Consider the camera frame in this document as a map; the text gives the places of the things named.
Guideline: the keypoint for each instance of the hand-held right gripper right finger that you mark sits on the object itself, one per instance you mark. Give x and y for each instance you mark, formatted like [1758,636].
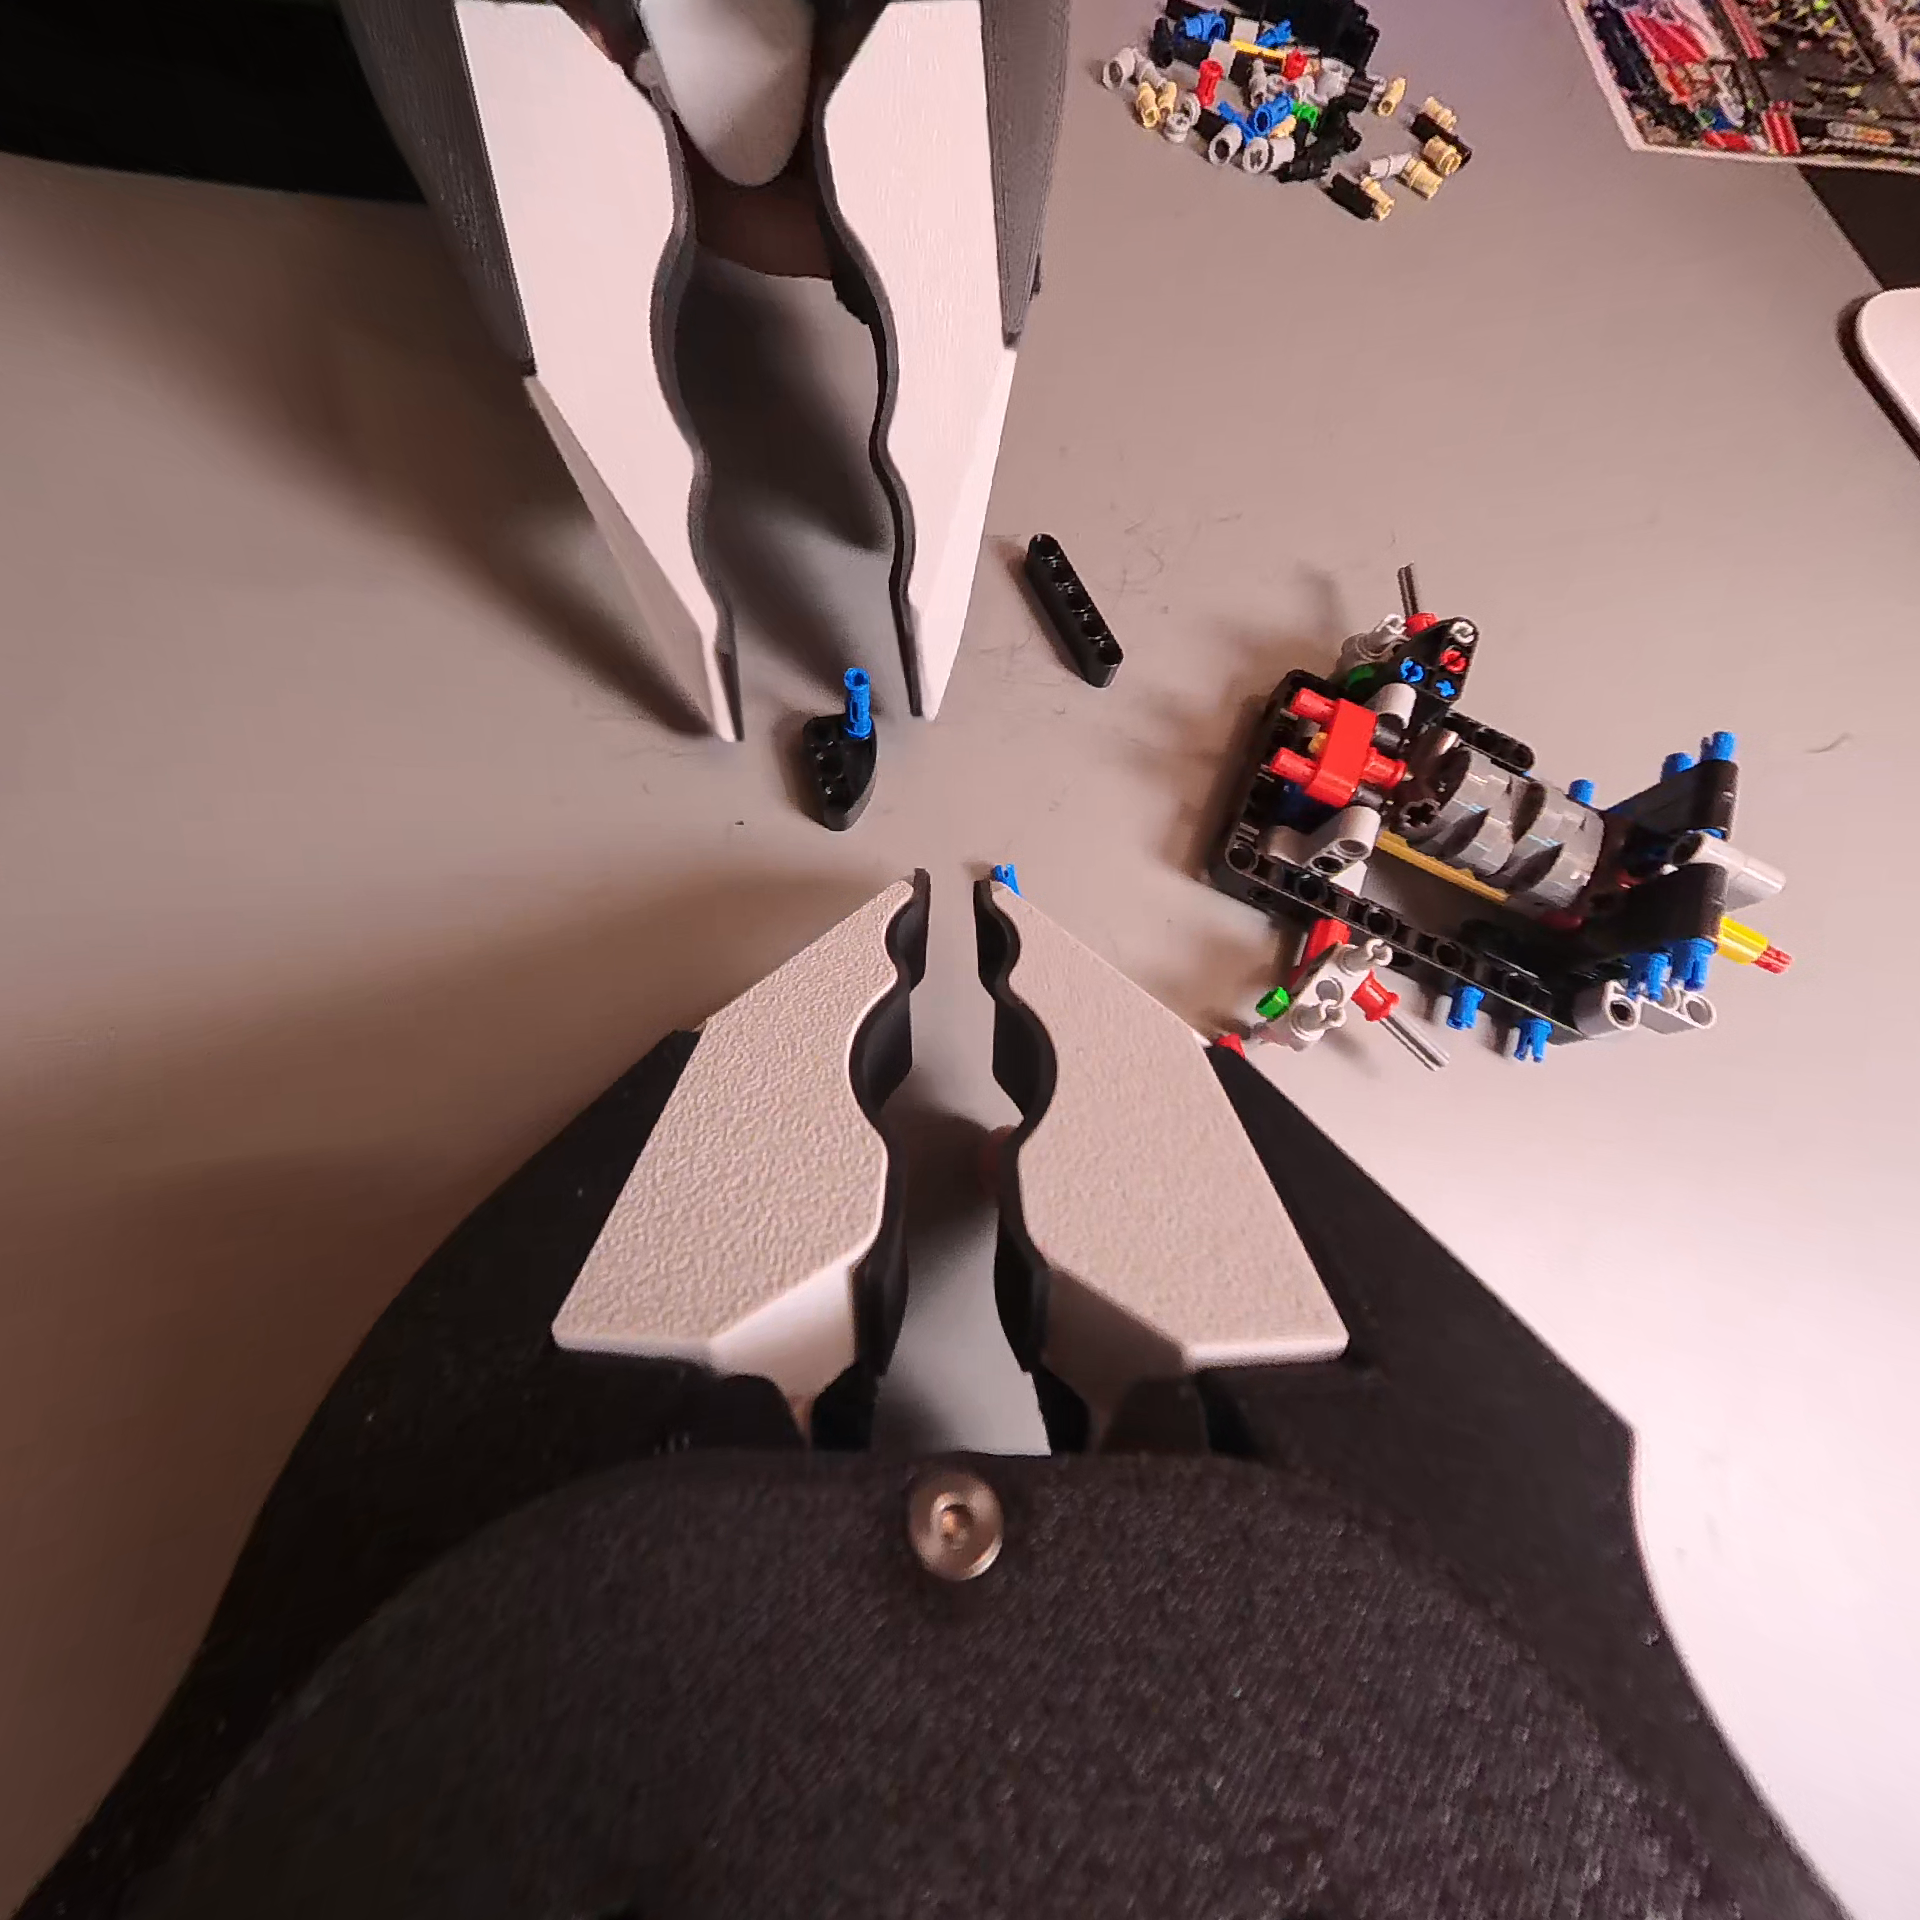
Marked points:
[1170,1200]

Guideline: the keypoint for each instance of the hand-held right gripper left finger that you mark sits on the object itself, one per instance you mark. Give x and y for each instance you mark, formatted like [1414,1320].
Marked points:
[735,1185]

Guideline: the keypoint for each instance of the grey lego connector assembly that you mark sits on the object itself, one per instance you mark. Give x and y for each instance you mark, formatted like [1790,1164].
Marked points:
[1328,991]

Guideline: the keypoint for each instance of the pile of small lego pieces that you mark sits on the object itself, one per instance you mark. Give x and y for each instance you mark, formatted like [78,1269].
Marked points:
[1290,98]

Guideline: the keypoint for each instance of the person's right hand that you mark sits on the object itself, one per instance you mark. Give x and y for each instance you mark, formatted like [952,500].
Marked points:
[987,1163]

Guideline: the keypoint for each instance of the instruction booklet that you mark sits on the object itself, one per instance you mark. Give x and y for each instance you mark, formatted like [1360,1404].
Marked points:
[1755,74]

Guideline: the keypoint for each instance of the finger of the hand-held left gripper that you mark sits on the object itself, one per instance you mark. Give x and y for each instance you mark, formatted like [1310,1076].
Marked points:
[938,224]
[571,224]

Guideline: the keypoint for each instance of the black lego beam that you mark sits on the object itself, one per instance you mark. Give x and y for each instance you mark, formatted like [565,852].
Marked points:
[1072,608]

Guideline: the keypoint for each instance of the black triangular lego piece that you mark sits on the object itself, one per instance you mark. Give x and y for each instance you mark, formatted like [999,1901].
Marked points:
[833,772]

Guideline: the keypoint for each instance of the lego car chassis assembly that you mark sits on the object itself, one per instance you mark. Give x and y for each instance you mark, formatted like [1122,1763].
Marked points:
[1500,841]

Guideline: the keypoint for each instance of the person's left hand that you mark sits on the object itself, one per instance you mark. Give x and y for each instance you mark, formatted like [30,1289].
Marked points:
[765,232]

